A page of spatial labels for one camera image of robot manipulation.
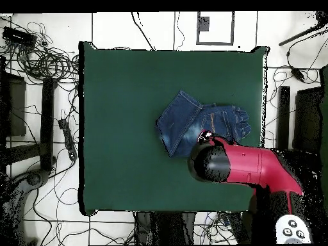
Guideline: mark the black rod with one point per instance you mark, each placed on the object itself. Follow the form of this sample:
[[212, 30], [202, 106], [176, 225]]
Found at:
[[294, 38]]

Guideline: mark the small grey square patch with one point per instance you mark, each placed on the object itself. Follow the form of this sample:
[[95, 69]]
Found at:
[[204, 24]]

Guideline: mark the green cloth sheet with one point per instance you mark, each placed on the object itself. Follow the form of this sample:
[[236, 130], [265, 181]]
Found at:
[[325, 115]]

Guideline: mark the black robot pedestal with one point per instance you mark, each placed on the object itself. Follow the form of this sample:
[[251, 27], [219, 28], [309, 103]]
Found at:
[[166, 228]]

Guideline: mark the blue denim jeans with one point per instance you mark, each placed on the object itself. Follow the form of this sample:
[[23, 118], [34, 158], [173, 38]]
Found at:
[[179, 123]]

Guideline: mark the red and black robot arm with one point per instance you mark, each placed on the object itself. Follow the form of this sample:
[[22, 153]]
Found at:
[[243, 164]]

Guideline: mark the black upright bar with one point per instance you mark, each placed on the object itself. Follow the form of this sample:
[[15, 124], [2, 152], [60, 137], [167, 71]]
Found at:
[[47, 123], [283, 115]]

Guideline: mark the black power strip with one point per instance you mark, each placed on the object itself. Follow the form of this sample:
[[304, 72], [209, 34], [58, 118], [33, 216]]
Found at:
[[68, 139]]

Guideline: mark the black electronics box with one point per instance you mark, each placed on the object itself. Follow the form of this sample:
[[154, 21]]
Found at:
[[19, 37]]

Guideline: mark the black flat panel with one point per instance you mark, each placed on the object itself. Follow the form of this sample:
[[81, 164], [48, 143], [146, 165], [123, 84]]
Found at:
[[307, 120], [15, 107]]

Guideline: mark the dark green table cloth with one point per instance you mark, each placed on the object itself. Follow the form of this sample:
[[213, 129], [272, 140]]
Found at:
[[128, 102]]

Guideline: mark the black power adapter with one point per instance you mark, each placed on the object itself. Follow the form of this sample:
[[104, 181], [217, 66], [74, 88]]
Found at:
[[297, 73]]

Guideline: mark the black wheeled stand base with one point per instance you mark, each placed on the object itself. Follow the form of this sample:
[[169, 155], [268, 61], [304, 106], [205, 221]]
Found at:
[[34, 179]]

